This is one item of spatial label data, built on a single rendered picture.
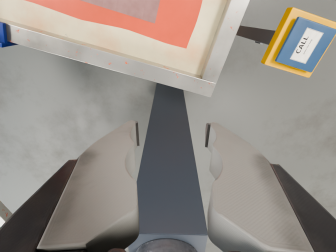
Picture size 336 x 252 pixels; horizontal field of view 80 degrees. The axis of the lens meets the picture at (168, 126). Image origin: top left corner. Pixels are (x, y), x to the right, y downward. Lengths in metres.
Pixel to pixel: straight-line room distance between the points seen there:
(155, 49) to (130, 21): 0.08
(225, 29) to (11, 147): 2.08
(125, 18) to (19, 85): 1.48
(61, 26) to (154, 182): 0.46
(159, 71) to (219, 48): 0.15
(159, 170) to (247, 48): 1.16
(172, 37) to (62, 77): 1.30
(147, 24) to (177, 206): 0.44
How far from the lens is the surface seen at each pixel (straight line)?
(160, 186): 0.59
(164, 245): 0.50
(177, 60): 0.53
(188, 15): 0.52
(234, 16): 0.50
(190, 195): 0.57
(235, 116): 1.72
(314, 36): 0.60
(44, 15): 0.59
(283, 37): 0.59
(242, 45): 1.56
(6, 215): 1.03
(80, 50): 0.53
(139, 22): 0.52
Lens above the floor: 1.47
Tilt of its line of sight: 61 degrees down
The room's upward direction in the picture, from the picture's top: 179 degrees counter-clockwise
